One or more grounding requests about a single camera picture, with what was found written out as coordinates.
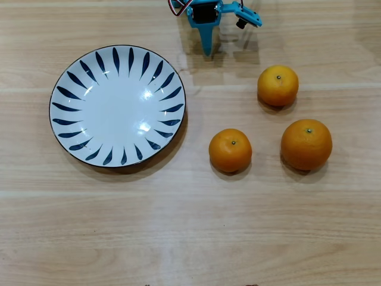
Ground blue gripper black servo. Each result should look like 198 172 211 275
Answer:
185 0 223 57

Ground medium orange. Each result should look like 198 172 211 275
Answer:
257 64 299 107

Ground small orange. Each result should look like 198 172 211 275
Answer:
208 128 253 173

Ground large orange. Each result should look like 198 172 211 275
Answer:
280 119 333 172

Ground white plate with blue strokes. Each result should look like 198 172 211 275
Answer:
48 45 187 168

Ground red white servo wires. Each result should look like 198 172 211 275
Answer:
168 0 191 17

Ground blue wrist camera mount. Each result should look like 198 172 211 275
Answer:
221 1 264 30

